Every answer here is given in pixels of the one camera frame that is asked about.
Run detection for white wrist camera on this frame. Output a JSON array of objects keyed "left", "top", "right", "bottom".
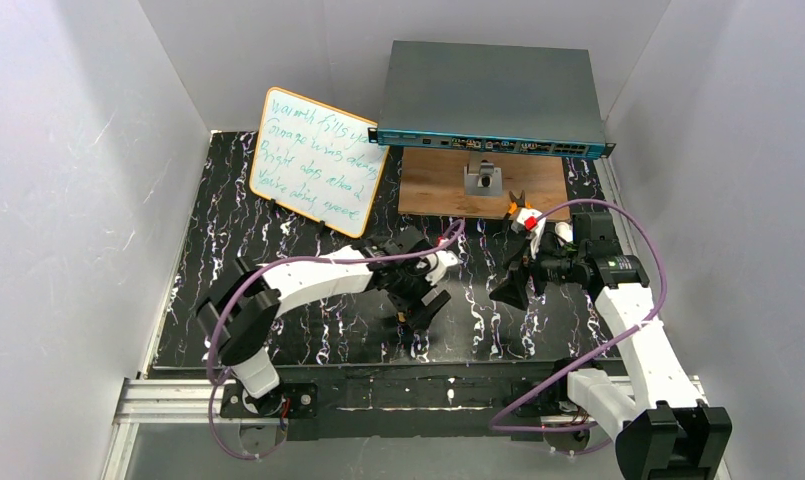
[
  {"left": 425, "top": 250, "right": 460, "bottom": 286},
  {"left": 510, "top": 207, "right": 546, "bottom": 259}
]

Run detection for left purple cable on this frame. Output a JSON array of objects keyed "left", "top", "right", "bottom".
[{"left": 205, "top": 218, "right": 468, "bottom": 462}]

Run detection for grey metal bracket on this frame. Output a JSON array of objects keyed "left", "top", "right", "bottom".
[{"left": 464, "top": 160, "right": 503, "bottom": 197}]

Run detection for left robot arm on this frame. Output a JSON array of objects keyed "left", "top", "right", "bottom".
[{"left": 195, "top": 228, "right": 460, "bottom": 399}]

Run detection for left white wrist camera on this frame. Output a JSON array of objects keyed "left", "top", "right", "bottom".
[{"left": 425, "top": 250, "right": 460, "bottom": 286}]

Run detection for yellow framed whiteboard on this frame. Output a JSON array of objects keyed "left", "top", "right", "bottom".
[{"left": 249, "top": 87, "right": 389, "bottom": 238}]

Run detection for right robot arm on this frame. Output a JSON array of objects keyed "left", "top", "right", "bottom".
[{"left": 490, "top": 208, "right": 732, "bottom": 479}]

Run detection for teal network switch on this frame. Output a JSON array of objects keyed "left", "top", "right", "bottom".
[{"left": 368, "top": 40, "right": 615, "bottom": 160}]

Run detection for black marble pattern mat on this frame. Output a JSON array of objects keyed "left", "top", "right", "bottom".
[{"left": 148, "top": 130, "right": 625, "bottom": 372}]

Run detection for brown wooden board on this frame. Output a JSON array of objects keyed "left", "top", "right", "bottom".
[{"left": 398, "top": 148, "right": 568, "bottom": 220}]

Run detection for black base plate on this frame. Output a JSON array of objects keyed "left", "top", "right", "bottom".
[{"left": 216, "top": 360, "right": 566, "bottom": 441}]

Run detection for orange handled pliers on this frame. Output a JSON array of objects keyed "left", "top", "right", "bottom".
[{"left": 503, "top": 190, "right": 530, "bottom": 220}]

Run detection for aluminium frame rail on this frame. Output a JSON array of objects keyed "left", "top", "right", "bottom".
[{"left": 100, "top": 377, "right": 731, "bottom": 480}]

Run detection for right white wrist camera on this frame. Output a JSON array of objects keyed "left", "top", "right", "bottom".
[{"left": 510, "top": 207, "right": 546, "bottom": 259}]

